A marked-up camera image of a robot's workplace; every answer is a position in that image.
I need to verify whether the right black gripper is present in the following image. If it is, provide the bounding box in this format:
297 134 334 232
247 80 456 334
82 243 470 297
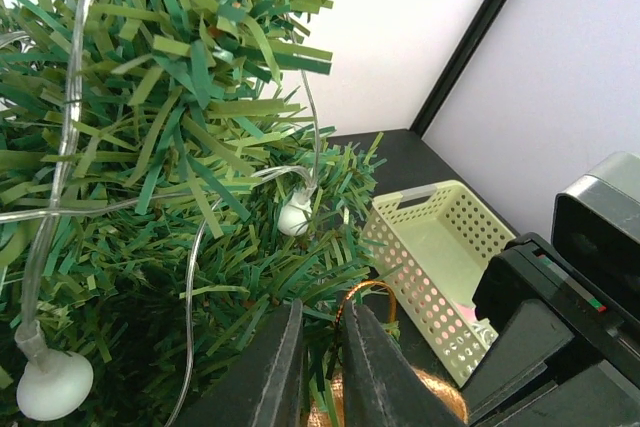
463 233 639 426

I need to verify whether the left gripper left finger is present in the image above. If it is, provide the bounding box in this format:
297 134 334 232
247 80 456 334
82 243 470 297
175 300 303 427

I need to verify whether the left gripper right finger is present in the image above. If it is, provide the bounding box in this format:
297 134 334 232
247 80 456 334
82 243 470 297
342 301 464 427

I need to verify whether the gingerbread figure ornament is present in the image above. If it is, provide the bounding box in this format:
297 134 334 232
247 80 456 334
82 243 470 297
305 280 470 426

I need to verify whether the pink paper ornament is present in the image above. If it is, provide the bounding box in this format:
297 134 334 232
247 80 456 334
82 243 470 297
456 303 478 324

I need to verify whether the yellow-green plastic basket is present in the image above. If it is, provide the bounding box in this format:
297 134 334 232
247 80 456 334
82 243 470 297
363 180 515 386

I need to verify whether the white ball light string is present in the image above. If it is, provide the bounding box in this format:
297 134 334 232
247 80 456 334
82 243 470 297
0 0 324 427

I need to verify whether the small green christmas tree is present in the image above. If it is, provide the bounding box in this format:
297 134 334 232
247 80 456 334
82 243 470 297
1 0 379 426

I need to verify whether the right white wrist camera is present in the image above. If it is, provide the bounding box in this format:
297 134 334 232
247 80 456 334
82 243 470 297
551 152 639 323

